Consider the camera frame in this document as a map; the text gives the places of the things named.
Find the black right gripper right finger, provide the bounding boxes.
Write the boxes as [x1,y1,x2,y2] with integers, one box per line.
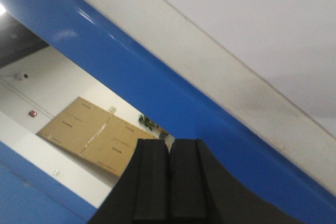
[170,139,300,223]

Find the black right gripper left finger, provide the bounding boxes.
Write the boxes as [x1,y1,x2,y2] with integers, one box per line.
[89,139,169,223]

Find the blue door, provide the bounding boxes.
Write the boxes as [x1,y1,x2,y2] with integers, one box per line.
[1,0,335,223]

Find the large cardboard box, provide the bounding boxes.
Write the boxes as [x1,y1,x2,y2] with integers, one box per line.
[37,97,156,176]

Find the potted green plant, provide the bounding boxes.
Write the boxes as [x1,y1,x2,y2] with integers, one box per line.
[138,114,159,131]

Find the red fire alarm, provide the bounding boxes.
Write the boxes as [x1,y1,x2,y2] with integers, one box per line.
[28,110,37,118]

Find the white security camera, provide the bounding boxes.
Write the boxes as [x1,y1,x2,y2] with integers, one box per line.
[15,72,29,81]

